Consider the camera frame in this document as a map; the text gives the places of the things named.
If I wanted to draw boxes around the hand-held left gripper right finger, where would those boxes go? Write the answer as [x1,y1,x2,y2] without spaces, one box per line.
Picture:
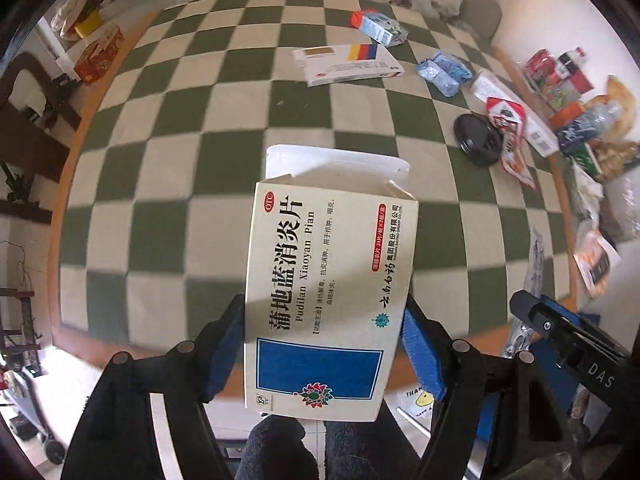
[402,293,587,480]

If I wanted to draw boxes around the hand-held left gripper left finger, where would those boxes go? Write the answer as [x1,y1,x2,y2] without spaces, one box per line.
[65,294,246,480]

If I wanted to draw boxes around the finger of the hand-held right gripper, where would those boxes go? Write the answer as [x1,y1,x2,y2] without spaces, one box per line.
[509,289,584,347]

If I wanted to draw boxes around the cream and blue medicine box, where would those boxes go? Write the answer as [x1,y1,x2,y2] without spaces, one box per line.
[243,144,419,423]

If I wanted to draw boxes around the white bag with yellow print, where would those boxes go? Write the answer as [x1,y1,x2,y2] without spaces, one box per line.
[395,385,441,432]

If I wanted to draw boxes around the orange black snack packet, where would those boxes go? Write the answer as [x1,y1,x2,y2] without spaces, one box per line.
[572,229,622,300]

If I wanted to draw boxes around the person's dark fleece pants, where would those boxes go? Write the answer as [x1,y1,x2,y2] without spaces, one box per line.
[244,414,422,480]

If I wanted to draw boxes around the dark blue packet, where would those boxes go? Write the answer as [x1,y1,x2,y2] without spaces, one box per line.
[557,120,602,157]

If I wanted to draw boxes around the flat white box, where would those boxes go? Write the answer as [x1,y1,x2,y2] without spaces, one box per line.
[469,72,560,157]

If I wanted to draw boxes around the black round lid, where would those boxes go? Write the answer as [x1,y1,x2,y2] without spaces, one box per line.
[453,113,503,168]

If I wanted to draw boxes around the red white snack packet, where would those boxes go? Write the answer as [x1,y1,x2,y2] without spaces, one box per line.
[486,96,536,189]

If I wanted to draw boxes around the yellow brown snack bag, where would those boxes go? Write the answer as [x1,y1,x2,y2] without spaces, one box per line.
[597,75,640,182]

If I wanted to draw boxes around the green white checkered cloth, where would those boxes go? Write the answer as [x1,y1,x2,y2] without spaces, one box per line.
[58,0,575,348]

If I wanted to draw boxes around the red drink can pack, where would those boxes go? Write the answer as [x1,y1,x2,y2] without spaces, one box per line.
[523,49,561,94]

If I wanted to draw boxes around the crumpled blue plastic wrapper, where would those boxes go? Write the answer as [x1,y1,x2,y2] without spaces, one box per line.
[416,51,474,98]

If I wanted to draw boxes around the long white striped box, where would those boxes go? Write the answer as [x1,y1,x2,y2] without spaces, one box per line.
[292,43,405,88]

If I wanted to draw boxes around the dark wooden chair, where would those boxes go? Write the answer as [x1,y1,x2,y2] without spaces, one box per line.
[0,52,84,211]

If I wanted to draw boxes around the blue white small box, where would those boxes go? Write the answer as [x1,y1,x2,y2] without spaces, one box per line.
[362,14,409,47]

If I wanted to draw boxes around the red cardboard box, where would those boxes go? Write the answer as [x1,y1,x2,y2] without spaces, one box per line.
[73,25,125,84]

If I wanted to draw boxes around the orange white small box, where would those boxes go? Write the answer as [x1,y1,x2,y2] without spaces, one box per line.
[350,9,382,29]

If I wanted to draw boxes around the yellow box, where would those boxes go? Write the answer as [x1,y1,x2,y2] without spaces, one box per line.
[74,10,104,39]

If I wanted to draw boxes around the clear plastic bag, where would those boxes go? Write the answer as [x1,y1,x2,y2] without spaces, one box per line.
[49,0,101,37]

